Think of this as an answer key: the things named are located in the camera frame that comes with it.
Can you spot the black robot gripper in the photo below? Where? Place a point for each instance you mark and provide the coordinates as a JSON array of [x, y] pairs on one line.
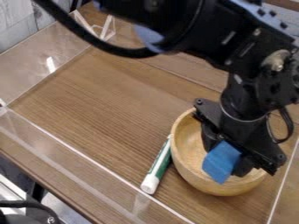
[[250, 136]]

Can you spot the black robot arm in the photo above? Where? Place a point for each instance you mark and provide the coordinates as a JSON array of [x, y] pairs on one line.
[[242, 39]]

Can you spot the clear acrylic tray wall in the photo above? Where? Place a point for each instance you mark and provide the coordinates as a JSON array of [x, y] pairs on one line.
[[86, 119]]

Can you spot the blue rectangular block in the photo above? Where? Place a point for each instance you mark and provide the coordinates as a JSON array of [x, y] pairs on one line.
[[219, 162]]

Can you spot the green and white marker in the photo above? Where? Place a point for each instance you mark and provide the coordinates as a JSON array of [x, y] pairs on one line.
[[158, 168]]

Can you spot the light brown wooden bowl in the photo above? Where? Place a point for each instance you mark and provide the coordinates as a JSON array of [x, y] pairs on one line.
[[188, 153]]

